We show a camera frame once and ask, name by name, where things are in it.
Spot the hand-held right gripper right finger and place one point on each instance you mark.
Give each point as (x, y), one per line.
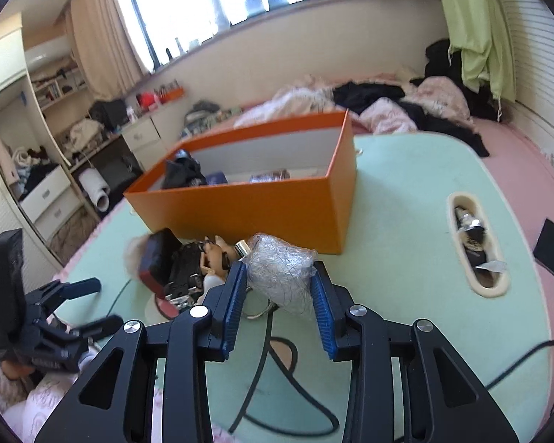
(321, 314)

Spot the beige curtain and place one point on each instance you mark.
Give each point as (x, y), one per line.
(106, 32)

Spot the red and black box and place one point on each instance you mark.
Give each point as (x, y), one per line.
(154, 254)

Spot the light green hanging cloth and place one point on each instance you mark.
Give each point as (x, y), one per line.
(475, 32)

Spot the blue tin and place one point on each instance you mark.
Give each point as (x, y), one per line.
(217, 178)

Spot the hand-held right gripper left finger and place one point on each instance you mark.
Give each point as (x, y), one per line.
(233, 314)

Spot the hair net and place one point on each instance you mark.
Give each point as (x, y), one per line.
(281, 272)

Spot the white drawer cabinet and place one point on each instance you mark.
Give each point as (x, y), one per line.
(46, 198)

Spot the white striped tag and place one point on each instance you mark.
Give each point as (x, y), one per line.
(494, 266)

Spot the green cartoon printed desktop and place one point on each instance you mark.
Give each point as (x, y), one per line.
(397, 194)

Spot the white wall shelves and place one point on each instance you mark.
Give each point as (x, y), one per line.
(55, 85)

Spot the window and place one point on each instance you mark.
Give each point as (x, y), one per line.
(189, 0)

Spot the red object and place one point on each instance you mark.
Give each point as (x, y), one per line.
(147, 100)

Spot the white desk with drawer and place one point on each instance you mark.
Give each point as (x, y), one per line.
(141, 134)

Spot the grey bag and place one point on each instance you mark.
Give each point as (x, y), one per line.
(203, 111)

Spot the black and silver accessory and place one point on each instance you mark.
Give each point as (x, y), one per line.
(184, 263)

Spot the pink bed sheet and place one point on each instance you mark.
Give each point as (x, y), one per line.
(512, 157)

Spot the orange cardboard box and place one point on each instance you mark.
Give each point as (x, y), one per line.
(258, 212)

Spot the pale pink blanket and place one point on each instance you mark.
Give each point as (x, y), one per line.
(286, 101)

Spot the black clothes pile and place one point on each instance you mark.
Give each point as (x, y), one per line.
(383, 94)

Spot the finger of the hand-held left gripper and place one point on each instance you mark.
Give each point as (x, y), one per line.
(97, 327)
(74, 288)

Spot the white clothes pile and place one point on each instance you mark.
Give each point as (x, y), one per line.
(85, 134)

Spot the person's floral pajama leg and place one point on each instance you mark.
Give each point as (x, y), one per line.
(51, 401)

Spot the wardrobe clothes pile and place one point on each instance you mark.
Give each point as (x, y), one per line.
(27, 168)

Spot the silver metal cylinder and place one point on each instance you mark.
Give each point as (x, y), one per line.
(242, 248)

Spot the pink printed garment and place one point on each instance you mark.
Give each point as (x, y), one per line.
(438, 97)

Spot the brown and silver box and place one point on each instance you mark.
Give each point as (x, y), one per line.
(270, 175)

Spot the small orange box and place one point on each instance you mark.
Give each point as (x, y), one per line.
(173, 93)

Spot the white paper roll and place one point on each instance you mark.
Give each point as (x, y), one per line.
(94, 189)

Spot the black lace cloth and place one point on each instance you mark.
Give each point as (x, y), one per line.
(180, 175)

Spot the silver foil wrapper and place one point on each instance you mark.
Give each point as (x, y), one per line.
(471, 224)

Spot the black bag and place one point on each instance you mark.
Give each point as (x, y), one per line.
(108, 113)

